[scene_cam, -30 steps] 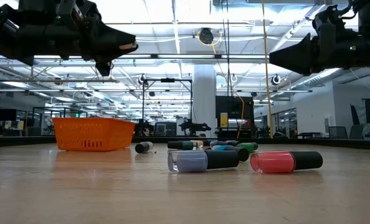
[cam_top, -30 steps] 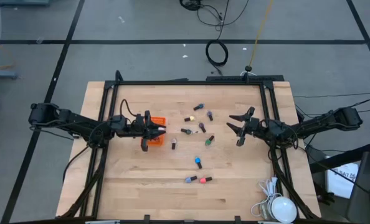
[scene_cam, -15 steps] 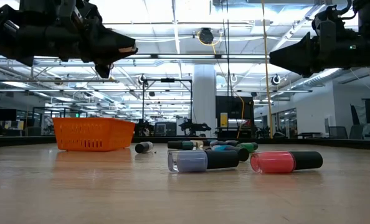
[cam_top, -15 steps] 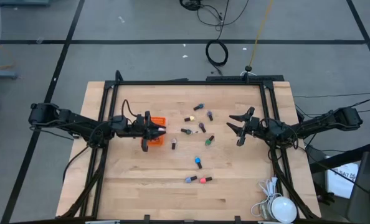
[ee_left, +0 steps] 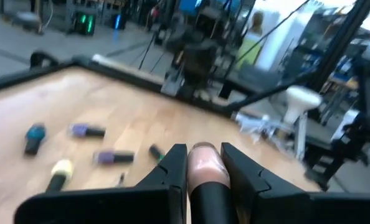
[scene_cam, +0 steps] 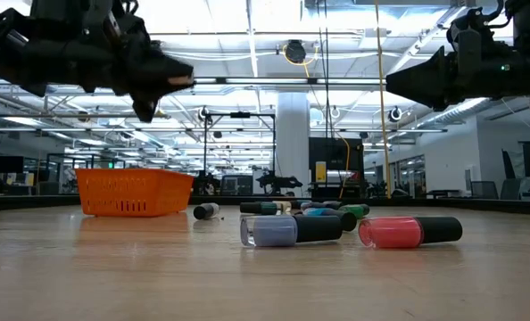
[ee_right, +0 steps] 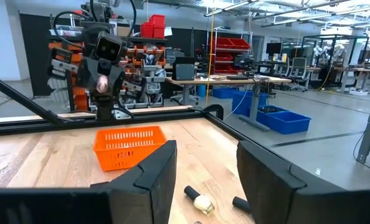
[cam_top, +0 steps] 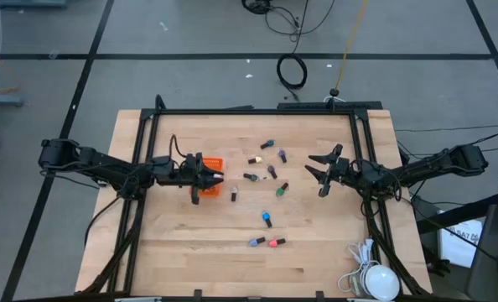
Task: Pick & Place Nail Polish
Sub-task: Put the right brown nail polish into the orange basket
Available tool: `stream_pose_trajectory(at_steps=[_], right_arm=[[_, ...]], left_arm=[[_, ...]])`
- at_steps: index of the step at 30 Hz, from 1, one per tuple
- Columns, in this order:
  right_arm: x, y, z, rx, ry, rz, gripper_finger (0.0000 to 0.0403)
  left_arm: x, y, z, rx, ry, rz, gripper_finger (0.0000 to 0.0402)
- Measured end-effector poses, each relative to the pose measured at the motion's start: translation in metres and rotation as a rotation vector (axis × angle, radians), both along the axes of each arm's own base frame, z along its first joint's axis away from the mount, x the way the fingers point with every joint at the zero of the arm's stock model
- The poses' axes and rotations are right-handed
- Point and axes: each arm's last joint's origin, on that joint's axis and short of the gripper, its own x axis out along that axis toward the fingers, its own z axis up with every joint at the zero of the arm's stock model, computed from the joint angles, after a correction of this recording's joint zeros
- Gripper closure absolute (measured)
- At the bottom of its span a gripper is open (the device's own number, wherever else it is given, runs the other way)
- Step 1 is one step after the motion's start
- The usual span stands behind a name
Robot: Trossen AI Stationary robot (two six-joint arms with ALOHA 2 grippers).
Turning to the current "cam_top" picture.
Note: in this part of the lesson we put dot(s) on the white cardboard box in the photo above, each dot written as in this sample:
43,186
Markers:
458,247

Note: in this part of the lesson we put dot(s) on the grey metal floor foot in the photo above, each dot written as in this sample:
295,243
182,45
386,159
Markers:
1,100

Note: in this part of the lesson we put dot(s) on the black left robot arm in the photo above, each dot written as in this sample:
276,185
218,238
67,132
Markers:
106,165

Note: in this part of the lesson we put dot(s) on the white bulb table lamp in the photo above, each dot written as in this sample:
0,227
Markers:
382,283

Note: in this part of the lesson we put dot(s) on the orange plastic basket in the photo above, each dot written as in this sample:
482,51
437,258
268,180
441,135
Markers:
215,162

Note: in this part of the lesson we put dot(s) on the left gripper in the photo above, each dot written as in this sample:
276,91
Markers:
188,176

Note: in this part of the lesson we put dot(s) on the light purple nail polish bottle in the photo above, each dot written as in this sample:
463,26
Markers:
281,153

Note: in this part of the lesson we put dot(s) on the green nail polish bottle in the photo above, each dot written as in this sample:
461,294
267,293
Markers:
280,192

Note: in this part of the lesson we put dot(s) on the bright blue nail polish bottle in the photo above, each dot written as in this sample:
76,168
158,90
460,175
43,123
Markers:
266,216

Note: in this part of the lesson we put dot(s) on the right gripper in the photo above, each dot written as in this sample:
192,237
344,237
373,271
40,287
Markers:
345,174

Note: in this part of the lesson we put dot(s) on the yellow nail polish bottle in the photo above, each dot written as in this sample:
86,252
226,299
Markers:
257,159

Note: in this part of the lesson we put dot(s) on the dark green glitter nail polish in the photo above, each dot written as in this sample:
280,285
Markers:
253,178

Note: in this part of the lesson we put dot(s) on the teal nail polish bottle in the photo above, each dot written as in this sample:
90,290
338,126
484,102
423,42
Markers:
269,144

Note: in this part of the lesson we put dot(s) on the white nail polish bottle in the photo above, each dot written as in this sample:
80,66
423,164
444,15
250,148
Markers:
234,191

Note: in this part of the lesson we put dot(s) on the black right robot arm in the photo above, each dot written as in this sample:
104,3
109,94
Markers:
425,165

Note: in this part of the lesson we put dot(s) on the plum nail polish bottle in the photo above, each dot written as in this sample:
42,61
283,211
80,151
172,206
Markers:
271,169

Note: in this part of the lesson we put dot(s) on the lavender nail polish bottle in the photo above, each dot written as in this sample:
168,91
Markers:
254,242

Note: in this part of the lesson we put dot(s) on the red nail polish bottle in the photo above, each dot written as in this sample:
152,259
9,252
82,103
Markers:
273,243

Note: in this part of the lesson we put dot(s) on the black table frame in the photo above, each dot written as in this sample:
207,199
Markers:
253,112

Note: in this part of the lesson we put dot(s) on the black chair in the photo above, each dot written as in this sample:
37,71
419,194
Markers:
496,251

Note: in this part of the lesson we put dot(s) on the pale pink nail polish bottle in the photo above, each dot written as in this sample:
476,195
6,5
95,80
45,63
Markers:
218,176

